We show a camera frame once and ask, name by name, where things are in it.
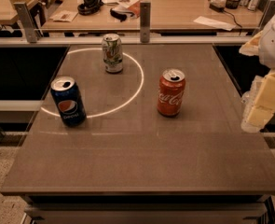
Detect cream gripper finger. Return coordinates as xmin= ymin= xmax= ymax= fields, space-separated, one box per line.
xmin=241 ymin=70 xmax=275 ymax=133
xmin=239 ymin=32 xmax=262 ymax=56

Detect red coke can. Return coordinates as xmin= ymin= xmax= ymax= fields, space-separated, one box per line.
xmin=157 ymin=68 xmax=186 ymax=117

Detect white green soda can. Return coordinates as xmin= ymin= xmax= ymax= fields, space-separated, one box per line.
xmin=102 ymin=34 xmax=123 ymax=74

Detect blue pepsi can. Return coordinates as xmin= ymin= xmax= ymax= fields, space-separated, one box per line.
xmin=50 ymin=77 xmax=86 ymax=127

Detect white paper sheet right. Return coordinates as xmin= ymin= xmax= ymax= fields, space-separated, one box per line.
xmin=194 ymin=16 xmax=235 ymax=31

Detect dark round cup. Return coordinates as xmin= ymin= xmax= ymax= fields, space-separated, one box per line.
xmin=226 ymin=0 xmax=240 ymax=9

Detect magazine with papers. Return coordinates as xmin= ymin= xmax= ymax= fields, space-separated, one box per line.
xmin=102 ymin=0 xmax=141 ymax=18

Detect black sunglasses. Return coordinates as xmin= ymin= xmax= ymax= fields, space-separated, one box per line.
xmin=110 ymin=8 xmax=134 ymax=22

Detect wooden back desk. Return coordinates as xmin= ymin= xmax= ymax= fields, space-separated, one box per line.
xmin=42 ymin=0 xmax=262 ymax=33

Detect black headphones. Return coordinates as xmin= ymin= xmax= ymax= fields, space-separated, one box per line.
xmin=77 ymin=0 xmax=101 ymax=16

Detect small paper card left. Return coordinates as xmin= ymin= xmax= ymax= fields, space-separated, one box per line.
xmin=50 ymin=10 xmax=77 ymax=22

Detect metal bracket right post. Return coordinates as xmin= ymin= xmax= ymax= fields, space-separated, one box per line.
xmin=258 ymin=0 xmax=275 ymax=30

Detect metal bracket post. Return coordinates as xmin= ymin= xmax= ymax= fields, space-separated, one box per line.
xmin=14 ymin=2 xmax=40 ymax=43
xmin=140 ymin=1 xmax=151 ymax=43
xmin=258 ymin=0 xmax=275 ymax=30

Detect black power adapter with cable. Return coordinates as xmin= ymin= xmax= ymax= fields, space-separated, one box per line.
xmin=209 ymin=4 xmax=242 ymax=28

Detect metal bracket middle post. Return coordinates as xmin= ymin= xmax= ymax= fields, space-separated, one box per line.
xmin=140 ymin=1 xmax=151 ymax=43

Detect metal bracket left post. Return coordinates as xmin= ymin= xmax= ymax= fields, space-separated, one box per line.
xmin=14 ymin=2 xmax=40 ymax=43

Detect horizontal metal rail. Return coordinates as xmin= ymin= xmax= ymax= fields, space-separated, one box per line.
xmin=0 ymin=35 xmax=251 ymax=46

